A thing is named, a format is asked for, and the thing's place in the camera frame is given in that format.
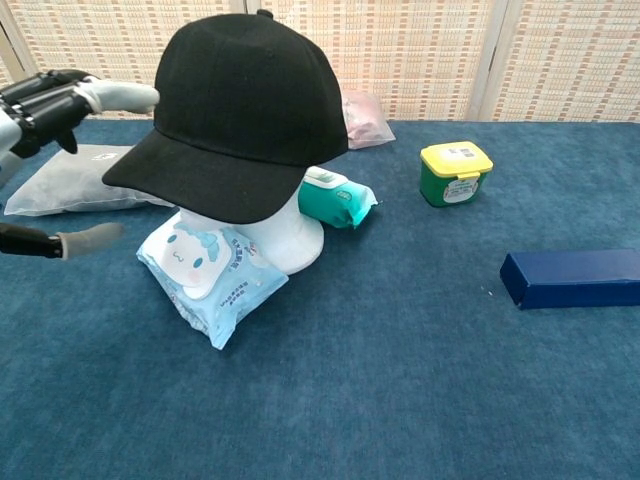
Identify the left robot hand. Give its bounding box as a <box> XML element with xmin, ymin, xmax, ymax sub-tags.
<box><xmin>0</xmin><ymin>68</ymin><xmax>159</xmax><ymax>261</ymax></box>

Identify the white foam mannequin head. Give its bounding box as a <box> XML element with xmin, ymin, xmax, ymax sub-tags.
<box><xmin>172</xmin><ymin>172</ymin><xmax>326</xmax><ymax>275</ymax></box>

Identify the grey bagged cloth pack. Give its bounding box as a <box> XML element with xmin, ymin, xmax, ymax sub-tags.
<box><xmin>4</xmin><ymin>144</ymin><xmax>176</xmax><ymax>217</ymax></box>

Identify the green tub with yellow lid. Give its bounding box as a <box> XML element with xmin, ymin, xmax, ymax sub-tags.
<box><xmin>418</xmin><ymin>140</ymin><xmax>495</xmax><ymax>209</ymax></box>

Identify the pink bagged cloth pack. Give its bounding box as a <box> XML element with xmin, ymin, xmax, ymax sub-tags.
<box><xmin>342</xmin><ymin>89</ymin><xmax>396</xmax><ymax>150</ymax></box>

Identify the dark blue rectangular box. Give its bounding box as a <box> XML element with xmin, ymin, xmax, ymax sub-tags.
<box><xmin>499</xmin><ymin>248</ymin><xmax>640</xmax><ymax>311</ymax></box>

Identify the light blue wet wipes pack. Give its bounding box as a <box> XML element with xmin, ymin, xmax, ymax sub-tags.
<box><xmin>136</xmin><ymin>219</ymin><xmax>291</xmax><ymax>351</ymax></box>

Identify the teal wet wipes pack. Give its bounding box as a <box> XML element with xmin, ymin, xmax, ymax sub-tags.
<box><xmin>298</xmin><ymin>166</ymin><xmax>379</xmax><ymax>230</ymax></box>

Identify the black baseball cap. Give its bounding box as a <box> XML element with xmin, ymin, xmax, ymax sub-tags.
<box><xmin>101</xmin><ymin>8</ymin><xmax>350</xmax><ymax>225</ymax></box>

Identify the folding bamboo screen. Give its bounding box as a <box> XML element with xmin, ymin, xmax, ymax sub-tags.
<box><xmin>0</xmin><ymin>0</ymin><xmax>640</xmax><ymax>123</ymax></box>

